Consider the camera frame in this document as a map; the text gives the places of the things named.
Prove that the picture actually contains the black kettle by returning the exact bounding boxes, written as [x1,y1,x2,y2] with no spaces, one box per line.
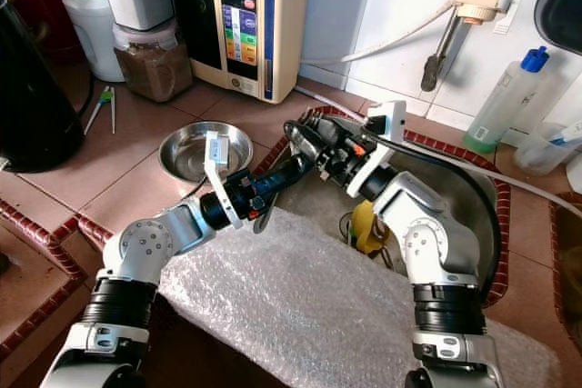
[0,0,94,174]

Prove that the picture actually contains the clear bottle blue cap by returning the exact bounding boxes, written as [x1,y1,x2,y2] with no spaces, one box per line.
[462,45,551,155]

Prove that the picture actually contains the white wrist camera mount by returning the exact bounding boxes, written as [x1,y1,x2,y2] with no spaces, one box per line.
[202,130,244,228]
[346,101,408,200]

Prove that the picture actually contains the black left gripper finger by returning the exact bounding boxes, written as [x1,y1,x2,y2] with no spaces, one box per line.
[264,154,315,191]
[269,166,313,205]

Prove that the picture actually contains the red plastic container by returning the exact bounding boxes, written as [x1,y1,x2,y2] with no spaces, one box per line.
[38,0,92,66]

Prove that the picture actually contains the clear bubble wrap sheet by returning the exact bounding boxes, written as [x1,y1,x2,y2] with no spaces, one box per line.
[159,206,563,388]

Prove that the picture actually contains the cream water ionizer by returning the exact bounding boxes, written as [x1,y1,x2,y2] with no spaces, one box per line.
[166,0,312,104]

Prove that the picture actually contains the steel faucet pipe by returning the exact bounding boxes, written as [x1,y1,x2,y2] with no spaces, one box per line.
[421,0,510,94]

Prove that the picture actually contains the white ionizer hose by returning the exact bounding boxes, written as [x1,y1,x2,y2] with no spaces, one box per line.
[298,0,465,66]

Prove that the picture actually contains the steel kitchen sink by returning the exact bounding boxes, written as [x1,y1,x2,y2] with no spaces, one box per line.
[550,193,582,357]
[253,106,510,307]

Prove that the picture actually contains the jar with brown powder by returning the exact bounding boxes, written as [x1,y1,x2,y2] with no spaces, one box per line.
[114,23,194,104]

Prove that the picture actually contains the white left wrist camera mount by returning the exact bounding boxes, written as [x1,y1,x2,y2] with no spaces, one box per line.
[202,130,244,228]

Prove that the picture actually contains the clear plastic container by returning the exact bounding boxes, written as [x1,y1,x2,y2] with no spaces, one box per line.
[512,118,582,177]

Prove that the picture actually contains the thin white tube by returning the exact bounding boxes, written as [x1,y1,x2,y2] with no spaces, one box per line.
[293,86,582,196]

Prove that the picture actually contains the green white training chopsticks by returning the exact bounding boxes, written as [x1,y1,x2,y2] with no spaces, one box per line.
[84,86,116,136]

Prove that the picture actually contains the steel bowl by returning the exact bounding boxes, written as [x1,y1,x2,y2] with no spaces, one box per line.
[159,121,254,184]

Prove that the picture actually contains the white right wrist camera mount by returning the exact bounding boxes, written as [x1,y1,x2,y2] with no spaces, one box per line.
[346,101,408,200]

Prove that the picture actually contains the white jar green lid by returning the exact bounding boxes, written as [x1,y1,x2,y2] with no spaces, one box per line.
[62,0,126,85]

